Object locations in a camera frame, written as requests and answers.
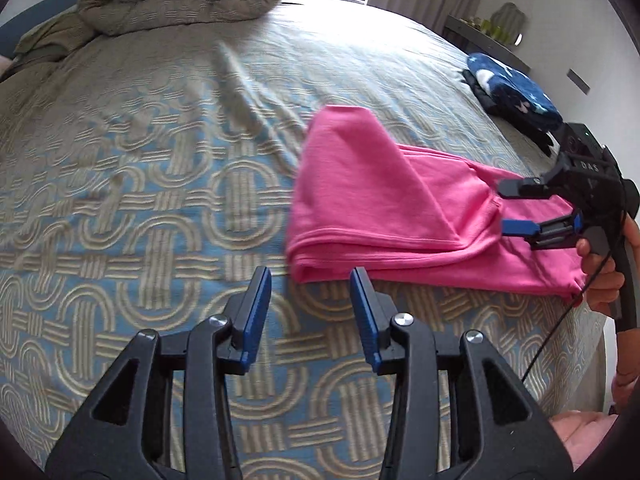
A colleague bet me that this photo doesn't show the grey dresser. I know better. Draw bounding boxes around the grey dresser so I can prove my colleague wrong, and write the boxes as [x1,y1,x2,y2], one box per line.
[444,14,532,76]

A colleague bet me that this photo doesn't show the pink pants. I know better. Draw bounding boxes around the pink pants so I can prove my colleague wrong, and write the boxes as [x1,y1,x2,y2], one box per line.
[287,105,586,301]

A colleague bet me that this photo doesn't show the blue star-print folded blanket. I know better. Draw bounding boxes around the blue star-print folded blanket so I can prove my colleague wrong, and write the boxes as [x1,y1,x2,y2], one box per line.
[467,52,563,131]

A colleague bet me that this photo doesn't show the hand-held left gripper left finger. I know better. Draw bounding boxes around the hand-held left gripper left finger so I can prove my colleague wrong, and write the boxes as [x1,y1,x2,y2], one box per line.
[45,266,273,480]

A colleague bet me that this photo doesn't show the cloud-shaped mirror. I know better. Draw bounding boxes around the cloud-shaped mirror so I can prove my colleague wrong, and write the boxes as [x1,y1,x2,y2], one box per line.
[492,2,528,46]

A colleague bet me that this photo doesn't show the blue bed headboard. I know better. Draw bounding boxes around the blue bed headboard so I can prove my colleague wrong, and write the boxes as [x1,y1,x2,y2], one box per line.
[0,0,81,56]

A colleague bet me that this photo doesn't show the person's right hand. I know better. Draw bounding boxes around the person's right hand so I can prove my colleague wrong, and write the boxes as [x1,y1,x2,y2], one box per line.
[575,237,626,318]

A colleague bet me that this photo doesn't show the black folded clothing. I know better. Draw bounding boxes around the black folded clothing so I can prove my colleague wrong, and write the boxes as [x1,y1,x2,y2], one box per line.
[461,67,556,156]

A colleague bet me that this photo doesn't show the person's pink clothing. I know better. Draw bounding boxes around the person's pink clothing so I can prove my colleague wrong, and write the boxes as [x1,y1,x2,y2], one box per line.
[550,407,623,471]

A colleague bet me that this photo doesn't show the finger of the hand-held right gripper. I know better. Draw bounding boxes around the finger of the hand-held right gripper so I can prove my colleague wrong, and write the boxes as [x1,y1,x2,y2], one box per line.
[497,172,563,198]
[501,212,583,251]

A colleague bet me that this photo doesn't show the person's right forearm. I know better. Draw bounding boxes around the person's right forearm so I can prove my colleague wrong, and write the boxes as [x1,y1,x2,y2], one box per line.
[612,332,640,411]

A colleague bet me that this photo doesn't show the crumpled grey-green sheet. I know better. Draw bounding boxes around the crumpled grey-green sheet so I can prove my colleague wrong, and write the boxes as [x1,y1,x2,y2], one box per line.
[14,10,96,61]

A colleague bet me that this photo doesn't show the bed with patterned bedspread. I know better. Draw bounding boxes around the bed with patterned bedspread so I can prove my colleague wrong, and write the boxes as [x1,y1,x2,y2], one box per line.
[0,0,608,480]

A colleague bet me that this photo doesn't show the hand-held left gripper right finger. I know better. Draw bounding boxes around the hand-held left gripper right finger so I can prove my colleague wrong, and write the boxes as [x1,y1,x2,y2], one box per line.
[350,266,576,480]

